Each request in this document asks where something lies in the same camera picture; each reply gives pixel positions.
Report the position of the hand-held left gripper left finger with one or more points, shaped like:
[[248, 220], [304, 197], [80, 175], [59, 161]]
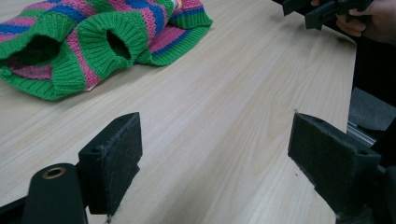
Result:
[[112, 161]]

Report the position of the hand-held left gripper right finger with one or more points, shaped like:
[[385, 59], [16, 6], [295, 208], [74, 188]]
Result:
[[336, 165]]

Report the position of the striped knit sweater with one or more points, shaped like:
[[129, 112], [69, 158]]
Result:
[[93, 40]]

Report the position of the grey fabric pad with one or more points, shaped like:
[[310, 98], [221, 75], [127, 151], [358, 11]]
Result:
[[370, 107]]

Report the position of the metal rail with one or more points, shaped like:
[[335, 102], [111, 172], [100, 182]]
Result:
[[361, 133]]

